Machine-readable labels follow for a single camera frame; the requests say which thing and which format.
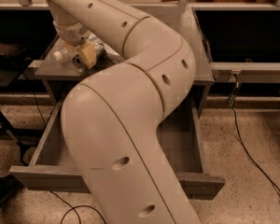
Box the black cable on right floor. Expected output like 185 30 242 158
227 72 280 207

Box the black shoe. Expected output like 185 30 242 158
0 175 22 207

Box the clear plastic water bottle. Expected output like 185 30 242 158
53 39 103 61

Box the black cable on front floor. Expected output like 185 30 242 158
49 189 108 224

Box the black stand on left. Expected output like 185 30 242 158
0 41 35 166

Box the silver redbull can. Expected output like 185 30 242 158
73 42 105 73

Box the grey cabinet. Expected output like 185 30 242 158
35 4 214 116

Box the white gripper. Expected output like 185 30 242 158
53 21 96 70

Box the grey open top drawer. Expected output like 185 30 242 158
10 85 225 200

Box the black cable on floor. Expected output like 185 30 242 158
227 72 280 207
49 189 108 224

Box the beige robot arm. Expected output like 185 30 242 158
47 0 201 224

